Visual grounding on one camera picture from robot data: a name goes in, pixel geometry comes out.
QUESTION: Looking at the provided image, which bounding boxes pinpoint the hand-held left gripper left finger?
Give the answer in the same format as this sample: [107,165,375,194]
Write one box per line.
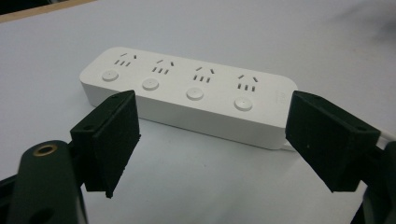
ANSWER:
[69,90,142,199]

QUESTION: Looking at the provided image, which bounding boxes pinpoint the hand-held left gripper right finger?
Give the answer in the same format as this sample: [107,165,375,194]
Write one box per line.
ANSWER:
[285,90,382,193]

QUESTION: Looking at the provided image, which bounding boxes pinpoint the white power strip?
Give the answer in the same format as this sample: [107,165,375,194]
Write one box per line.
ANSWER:
[78,46,299,151]

